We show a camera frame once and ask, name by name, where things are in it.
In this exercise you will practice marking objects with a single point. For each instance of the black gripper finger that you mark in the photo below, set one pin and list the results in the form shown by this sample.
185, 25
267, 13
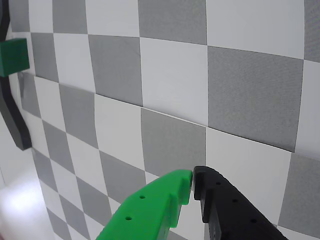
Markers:
230, 207

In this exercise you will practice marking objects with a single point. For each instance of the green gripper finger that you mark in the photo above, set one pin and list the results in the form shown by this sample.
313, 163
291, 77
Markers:
150, 200

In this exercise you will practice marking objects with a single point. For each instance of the dark green dice cube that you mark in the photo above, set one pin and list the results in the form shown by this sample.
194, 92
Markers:
13, 56

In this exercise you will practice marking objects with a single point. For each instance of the grey white checkerboard mat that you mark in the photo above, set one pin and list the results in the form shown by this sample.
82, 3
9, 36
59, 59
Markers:
172, 75

